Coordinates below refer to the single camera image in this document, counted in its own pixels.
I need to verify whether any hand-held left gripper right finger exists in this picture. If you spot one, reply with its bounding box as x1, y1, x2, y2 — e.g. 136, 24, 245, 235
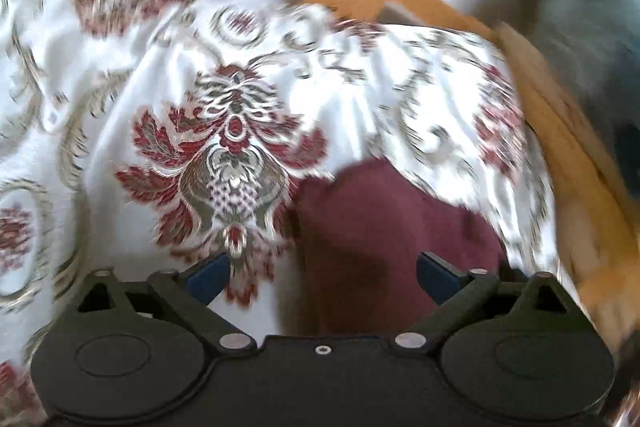
392, 251, 584, 354

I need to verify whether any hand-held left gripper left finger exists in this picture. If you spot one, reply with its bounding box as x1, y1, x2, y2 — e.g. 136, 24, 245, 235
74, 252, 257, 354

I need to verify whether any maroon sweater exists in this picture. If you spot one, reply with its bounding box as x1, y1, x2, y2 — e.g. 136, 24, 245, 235
291, 158, 512, 339

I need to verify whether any floral satin bedspread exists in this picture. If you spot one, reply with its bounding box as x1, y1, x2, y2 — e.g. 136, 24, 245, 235
0, 0, 568, 427

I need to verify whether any grey-blue cloth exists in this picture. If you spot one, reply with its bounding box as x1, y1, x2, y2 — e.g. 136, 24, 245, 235
522, 0, 640, 152

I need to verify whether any wooden bed frame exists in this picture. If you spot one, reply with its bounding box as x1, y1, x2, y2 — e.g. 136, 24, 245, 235
90, 0, 640, 350

